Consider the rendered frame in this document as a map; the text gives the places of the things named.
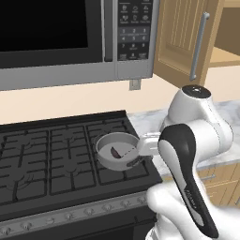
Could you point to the wooden drawer front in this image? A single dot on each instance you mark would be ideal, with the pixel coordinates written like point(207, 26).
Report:
point(225, 195)
point(223, 175)

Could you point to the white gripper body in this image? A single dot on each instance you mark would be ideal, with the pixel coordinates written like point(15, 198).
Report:
point(148, 144)

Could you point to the silver hob knob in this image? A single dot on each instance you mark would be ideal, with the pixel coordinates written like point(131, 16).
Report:
point(25, 225)
point(141, 200)
point(5, 231)
point(69, 216)
point(107, 207)
point(125, 203)
point(88, 211)

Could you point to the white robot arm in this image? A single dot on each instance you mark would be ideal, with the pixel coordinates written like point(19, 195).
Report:
point(200, 131)

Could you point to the wooden wall cabinet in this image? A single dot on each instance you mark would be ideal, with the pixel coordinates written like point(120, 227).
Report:
point(225, 56)

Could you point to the wooden cabinet door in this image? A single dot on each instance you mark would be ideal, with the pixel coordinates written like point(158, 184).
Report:
point(175, 34)

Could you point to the dark ladle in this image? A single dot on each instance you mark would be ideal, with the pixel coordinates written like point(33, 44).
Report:
point(115, 152)

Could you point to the black microwave door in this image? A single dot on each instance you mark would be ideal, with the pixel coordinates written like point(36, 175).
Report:
point(47, 62)

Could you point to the silver microwave oven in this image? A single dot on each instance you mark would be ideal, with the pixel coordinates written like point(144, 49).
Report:
point(134, 67)

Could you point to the black gas hob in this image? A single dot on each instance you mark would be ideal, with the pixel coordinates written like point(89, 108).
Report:
point(62, 162)

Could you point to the grey metal pot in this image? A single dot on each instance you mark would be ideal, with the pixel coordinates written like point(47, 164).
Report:
point(108, 157)

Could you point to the grey wall socket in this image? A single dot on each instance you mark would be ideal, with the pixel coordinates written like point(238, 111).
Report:
point(135, 84)

